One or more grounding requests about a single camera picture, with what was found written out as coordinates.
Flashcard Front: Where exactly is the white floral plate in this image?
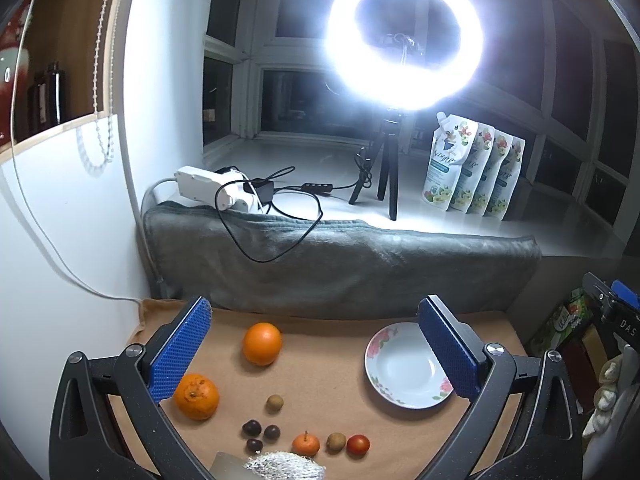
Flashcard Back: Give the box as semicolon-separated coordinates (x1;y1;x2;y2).
363;322;454;410

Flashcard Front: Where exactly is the bright ring light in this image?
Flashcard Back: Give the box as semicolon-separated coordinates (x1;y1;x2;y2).
323;0;485;113

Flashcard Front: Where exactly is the dark chestnut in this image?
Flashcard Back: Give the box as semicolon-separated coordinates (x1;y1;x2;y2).
245;438;264;454
262;425;281;442
242;419;262;438

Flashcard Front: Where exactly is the white gloved right hand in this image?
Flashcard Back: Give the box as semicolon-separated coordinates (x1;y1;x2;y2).
582;344;639;479

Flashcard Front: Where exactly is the black inline cable switch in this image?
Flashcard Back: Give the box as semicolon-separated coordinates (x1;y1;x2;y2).
300;183;334;195

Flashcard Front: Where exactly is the dark chestnut bottom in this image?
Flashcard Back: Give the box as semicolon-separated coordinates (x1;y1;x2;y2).
245;438;264;454

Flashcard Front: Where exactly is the white power strip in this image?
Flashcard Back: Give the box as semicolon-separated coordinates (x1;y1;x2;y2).
175;166;262;212

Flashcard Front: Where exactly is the small tangerine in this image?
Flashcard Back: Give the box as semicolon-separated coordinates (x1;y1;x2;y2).
292;431;320;457

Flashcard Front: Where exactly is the longan brown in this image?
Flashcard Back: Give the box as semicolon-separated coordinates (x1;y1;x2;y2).
266;394;284;413
326;432;347;454

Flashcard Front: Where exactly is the black tripod stand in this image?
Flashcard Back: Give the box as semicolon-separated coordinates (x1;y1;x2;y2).
348;110;402;221

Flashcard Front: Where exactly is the dark bottle on shelf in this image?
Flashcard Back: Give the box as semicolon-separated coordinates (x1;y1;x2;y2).
27;61;66;133

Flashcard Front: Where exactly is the grey folded blanket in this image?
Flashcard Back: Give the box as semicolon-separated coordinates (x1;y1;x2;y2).
143;202;541;320

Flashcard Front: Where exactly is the rough large orange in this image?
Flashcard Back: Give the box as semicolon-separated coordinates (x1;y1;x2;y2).
172;374;220;420

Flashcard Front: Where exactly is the smooth large orange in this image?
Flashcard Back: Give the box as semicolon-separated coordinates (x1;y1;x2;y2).
242;322;283;366

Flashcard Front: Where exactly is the white bead curtain chain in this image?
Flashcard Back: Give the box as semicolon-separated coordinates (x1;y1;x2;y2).
74;0;124;170

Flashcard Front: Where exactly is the black power adapter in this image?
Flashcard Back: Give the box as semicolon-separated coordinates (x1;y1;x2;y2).
243;178;274;205

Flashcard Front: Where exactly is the green snack package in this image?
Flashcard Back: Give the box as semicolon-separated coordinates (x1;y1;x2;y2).
528;287;591;356

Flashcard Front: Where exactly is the black cable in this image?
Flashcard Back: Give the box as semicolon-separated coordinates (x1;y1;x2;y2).
214;146;377;265

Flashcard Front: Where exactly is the white cable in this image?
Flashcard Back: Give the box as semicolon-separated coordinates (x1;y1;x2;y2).
8;0;151;306

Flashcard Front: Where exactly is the red cherry tomato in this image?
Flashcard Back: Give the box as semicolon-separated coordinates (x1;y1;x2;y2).
346;434;371;457

